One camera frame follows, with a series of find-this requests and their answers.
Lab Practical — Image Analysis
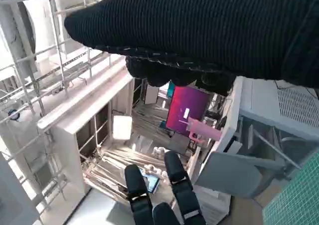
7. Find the black knitted gloved right hand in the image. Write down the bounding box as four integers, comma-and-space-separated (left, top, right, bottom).
63, 0, 319, 97

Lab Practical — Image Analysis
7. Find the bare black left hand blue tape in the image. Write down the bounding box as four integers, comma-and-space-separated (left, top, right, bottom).
124, 151, 207, 225

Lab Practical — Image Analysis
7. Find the tablet with blue screen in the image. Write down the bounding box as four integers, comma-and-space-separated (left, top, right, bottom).
138, 167, 160, 194

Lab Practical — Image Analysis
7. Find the grey chair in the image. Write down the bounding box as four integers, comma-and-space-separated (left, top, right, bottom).
193, 151, 287, 199

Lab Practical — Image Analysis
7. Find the pink plastic object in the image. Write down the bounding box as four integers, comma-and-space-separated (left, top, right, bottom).
187, 117, 223, 143

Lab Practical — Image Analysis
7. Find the monitor with purple screen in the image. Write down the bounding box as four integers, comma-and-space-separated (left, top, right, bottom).
165, 85, 211, 138

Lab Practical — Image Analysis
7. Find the bright white light panel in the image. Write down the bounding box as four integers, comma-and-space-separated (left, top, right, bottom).
112, 114, 133, 144

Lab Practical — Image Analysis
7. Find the white wheeled cage cabinet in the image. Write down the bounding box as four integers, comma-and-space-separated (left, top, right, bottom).
224, 76, 319, 186

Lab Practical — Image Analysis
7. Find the white open shelf unit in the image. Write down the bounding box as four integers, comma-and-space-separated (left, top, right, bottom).
36, 67, 134, 205

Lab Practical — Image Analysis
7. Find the green cutting mat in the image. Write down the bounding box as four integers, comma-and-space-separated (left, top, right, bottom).
261, 155, 319, 225

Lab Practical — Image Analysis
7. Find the white lattice frame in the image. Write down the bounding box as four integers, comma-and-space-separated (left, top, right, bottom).
0, 0, 125, 211

